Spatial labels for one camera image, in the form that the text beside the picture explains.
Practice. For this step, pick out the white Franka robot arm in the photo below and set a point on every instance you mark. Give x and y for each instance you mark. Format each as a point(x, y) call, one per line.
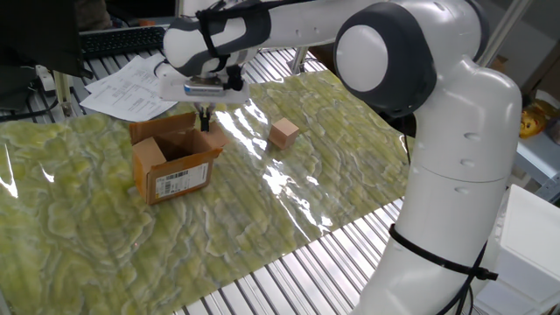
point(459, 131)

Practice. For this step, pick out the silver wrist camera blue caps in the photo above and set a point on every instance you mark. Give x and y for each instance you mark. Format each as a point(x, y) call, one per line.
point(203, 90)

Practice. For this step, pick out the white power strip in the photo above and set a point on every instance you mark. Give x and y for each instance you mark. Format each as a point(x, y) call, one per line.
point(45, 79)

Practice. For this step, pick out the white printed paper sheet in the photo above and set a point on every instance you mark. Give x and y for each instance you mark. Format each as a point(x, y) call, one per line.
point(131, 70)
point(127, 105)

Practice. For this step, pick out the slanted aluminium post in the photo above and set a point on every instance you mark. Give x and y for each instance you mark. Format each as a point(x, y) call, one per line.
point(503, 35)

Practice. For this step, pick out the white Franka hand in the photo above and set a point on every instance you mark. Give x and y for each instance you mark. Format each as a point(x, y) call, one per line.
point(170, 89)

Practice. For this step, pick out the green marble pattern mat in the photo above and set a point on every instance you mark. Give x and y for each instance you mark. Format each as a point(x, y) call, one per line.
point(131, 254)

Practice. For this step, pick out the grey side table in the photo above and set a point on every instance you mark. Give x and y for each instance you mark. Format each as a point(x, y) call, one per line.
point(538, 153)

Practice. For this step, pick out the brown cardboard carton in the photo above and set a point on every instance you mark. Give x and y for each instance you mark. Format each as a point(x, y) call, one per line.
point(499, 65)

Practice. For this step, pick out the cardboard box with orange tape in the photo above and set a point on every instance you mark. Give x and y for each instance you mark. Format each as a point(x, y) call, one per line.
point(175, 181)

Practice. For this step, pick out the black keyboard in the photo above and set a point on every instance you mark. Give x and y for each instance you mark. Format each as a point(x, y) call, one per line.
point(122, 41)

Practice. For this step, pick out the white plastic bin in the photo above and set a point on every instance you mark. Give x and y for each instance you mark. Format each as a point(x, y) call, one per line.
point(525, 245)

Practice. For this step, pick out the short aluminium post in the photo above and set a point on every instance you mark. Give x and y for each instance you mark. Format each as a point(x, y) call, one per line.
point(61, 94)

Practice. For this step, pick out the black computer monitor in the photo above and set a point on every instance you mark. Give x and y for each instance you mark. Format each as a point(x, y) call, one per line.
point(39, 35)

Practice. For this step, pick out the wooden cube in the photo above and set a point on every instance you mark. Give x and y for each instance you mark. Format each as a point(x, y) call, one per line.
point(283, 133)

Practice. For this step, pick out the yellow toy figure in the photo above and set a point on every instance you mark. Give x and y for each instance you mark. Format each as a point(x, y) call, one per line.
point(534, 120)

